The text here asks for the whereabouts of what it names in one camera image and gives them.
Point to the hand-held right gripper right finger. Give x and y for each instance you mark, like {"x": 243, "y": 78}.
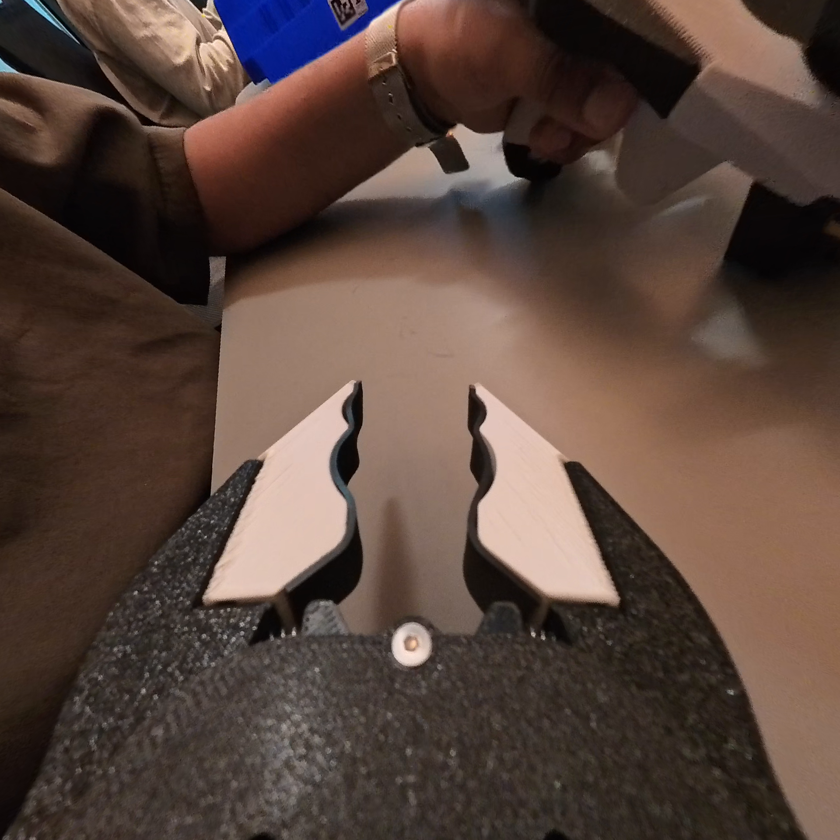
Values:
{"x": 538, "y": 518}

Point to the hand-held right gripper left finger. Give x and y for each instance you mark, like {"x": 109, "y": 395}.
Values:
{"x": 289, "y": 518}

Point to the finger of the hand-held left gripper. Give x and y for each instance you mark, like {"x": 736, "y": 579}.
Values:
{"x": 754, "y": 131}

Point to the person's left hand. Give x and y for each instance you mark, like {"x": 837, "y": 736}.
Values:
{"x": 472, "y": 65}

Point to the blue storage bin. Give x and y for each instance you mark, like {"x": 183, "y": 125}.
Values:
{"x": 295, "y": 39}

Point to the person's beige trousers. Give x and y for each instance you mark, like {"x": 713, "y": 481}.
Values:
{"x": 151, "y": 59}

